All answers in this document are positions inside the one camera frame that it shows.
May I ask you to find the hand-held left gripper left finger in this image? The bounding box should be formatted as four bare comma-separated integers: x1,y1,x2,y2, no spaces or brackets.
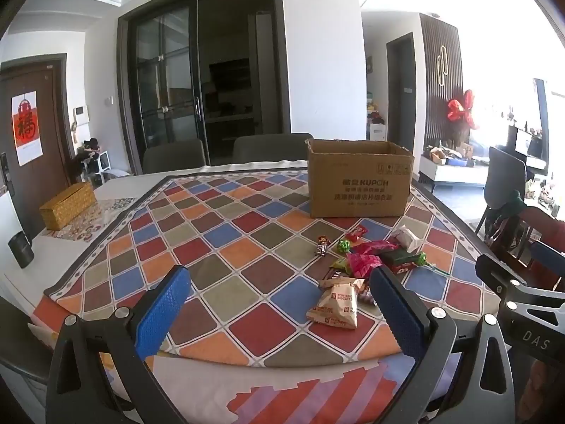
45,265,191,424

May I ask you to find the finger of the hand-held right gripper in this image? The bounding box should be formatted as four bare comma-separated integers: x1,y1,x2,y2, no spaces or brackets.
476,254,565,319

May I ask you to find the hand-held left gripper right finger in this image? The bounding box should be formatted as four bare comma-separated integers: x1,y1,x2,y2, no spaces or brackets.
368,265,513,424

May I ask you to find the red snack packet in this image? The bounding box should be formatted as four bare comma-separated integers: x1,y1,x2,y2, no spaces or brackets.
345,252,382,279

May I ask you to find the brown cardboard box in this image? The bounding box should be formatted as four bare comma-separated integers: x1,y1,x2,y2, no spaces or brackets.
305,138,415,219

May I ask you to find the green snack packet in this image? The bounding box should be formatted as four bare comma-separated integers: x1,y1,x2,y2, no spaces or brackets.
380,248,418,266

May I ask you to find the small beige biscuit packet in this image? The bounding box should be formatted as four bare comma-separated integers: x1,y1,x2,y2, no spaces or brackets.
319,276,366,292

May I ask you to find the large beige biscuit packet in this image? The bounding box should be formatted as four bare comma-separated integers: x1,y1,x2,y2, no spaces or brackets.
306,283,359,330

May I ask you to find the reddish brown chair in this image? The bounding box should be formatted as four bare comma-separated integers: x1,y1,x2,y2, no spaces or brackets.
492,207,565,294

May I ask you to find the pink snack packet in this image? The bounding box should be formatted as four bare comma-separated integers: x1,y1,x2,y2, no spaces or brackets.
351,239,398,257

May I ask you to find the white snack packet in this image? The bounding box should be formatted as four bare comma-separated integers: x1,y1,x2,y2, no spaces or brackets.
391,225,424,252

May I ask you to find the white printed tablecloth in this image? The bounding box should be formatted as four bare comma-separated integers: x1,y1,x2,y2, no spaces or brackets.
0,163,499,424

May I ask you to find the blue grey chair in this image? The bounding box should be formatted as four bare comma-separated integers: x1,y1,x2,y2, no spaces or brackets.
474,146,528,239

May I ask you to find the colourful checkered table mat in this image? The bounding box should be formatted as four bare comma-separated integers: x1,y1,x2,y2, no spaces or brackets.
44,170,497,367

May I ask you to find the white low cabinet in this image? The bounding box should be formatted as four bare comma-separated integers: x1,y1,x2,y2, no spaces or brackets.
418,154,490,193

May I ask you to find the yellow woven tissue box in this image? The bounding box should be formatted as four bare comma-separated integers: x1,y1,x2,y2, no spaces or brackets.
39,181,97,231

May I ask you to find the grey dining chair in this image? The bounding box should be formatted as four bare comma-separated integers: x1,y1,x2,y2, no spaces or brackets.
142,138,207,175
232,132,315,165

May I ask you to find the black cylindrical cup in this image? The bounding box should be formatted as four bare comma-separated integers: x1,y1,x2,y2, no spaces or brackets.
8,232,35,269

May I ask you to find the white shoe rack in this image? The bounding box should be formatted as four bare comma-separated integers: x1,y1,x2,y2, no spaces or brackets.
73,139,111,186

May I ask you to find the red balloon flower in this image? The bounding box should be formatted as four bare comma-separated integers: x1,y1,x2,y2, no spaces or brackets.
447,89,478,130

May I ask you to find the small white toy shelf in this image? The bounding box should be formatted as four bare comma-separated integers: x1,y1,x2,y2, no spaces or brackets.
367,93,387,140

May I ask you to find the brown entry door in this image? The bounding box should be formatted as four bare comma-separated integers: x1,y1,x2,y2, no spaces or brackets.
0,53,78,239

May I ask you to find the dark interior door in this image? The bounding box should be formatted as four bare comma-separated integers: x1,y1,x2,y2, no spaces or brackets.
386,33,416,153

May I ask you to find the red and white door poster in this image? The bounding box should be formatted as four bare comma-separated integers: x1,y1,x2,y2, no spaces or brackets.
12,90,44,167

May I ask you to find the dark framed sliding glass door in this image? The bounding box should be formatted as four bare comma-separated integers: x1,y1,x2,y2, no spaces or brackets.
117,0,292,175

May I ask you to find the dark slatted wall panel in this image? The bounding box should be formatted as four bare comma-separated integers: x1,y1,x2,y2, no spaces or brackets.
419,13,469,151

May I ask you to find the gold wall ornament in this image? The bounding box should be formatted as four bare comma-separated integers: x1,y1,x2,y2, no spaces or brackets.
436,45,450,86

